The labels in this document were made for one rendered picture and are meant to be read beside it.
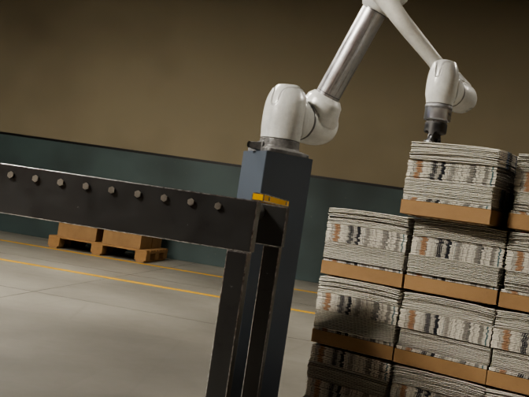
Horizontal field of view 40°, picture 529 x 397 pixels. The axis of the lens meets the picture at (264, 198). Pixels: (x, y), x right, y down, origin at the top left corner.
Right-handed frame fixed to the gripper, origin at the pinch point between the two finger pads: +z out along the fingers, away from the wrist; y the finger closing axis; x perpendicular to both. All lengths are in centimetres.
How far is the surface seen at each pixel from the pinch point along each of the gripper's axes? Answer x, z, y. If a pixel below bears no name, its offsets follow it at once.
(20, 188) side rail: 60, 22, -118
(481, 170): -23.7, -3.3, -23.7
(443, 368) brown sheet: -20, 56, -19
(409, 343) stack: -8, 52, -18
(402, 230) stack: -0.8, 17.5, -18.7
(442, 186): -12.4, 2.6, -22.6
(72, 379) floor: 126, 96, -21
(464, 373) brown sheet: -26, 57, -19
